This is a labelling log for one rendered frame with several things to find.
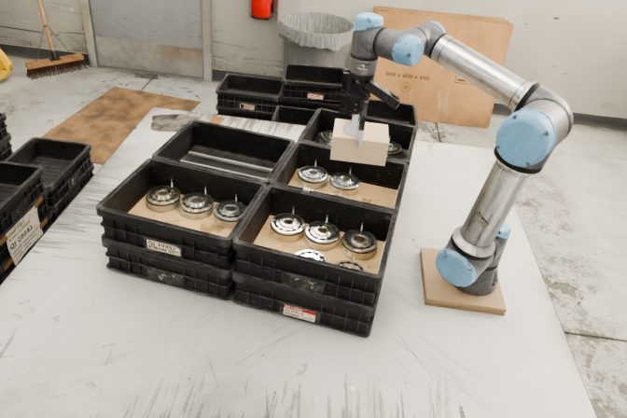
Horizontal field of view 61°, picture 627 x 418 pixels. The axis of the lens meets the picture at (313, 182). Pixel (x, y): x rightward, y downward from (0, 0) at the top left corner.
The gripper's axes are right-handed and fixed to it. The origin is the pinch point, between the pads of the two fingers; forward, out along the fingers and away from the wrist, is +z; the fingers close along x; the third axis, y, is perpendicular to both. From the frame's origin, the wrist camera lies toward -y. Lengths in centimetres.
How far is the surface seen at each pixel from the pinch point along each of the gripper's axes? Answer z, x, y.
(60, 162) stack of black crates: 71, -73, 141
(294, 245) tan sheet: 26.6, 21.0, 15.2
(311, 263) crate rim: 17.2, 38.4, 9.3
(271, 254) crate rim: 17.3, 36.7, 19.8
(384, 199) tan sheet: 26.8, -9.2, -11.5
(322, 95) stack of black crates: 57, -159, 20
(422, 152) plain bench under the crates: 40, -70, -31
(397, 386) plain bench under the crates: 40, 54, -16
